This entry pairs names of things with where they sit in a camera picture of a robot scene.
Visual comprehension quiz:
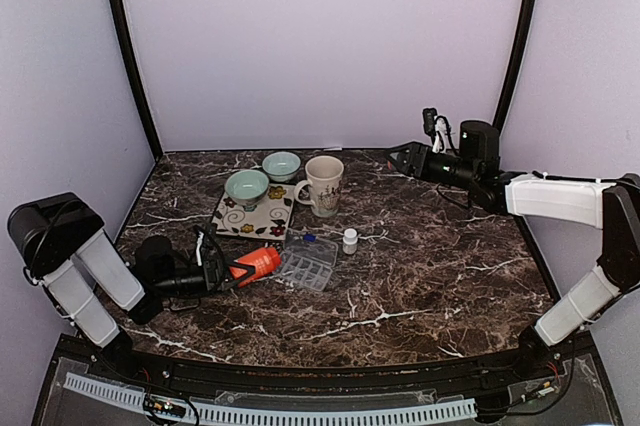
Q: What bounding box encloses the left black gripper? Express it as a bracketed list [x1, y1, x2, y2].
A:
[155, 258, 255, 299]

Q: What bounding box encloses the orange pill bottle grey cap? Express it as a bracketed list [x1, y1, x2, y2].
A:
[234, 247, 282, 282]

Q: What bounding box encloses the clear plastic pill organizer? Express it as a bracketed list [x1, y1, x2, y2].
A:
[275, 229, 338, 292]

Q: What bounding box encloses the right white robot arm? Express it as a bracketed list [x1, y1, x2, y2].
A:
[385, 115, 639, 380]

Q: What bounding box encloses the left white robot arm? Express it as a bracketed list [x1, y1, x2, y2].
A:
[7, 192, 256, 382]

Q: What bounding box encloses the floral rectangular ceramic plate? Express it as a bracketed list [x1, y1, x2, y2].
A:
[212, 184, 294, 241]

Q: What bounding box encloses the cream ceramic mug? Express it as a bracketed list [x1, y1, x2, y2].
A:
[293, 155, 344, 218]

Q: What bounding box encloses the light green ceramic bowl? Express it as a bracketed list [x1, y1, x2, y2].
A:
[224, 169, 269, 208]

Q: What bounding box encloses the small white pill bottle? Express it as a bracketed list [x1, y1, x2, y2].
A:
[342, 228, 358, 255]

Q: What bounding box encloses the blue striped ceramic bowl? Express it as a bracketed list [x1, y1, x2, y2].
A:
[262, 151, 301, 183]

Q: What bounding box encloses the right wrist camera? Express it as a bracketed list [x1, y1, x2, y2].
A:
[422, 108, 457, 155]

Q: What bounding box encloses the white slotted cable duct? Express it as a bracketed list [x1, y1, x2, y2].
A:
[62, 372, 477, 426]

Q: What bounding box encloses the right black frame post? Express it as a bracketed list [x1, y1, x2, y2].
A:
[492, 0, 536, 133]

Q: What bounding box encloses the black frame post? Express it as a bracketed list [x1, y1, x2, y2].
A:
[492, 0, 536, 133]
[108, 0, 164, 162]

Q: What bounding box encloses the black front rail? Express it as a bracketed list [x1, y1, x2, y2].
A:
[90, 351, 569, 396]

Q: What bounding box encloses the left black frame post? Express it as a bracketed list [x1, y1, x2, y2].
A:
[108, 0, 164, 162]

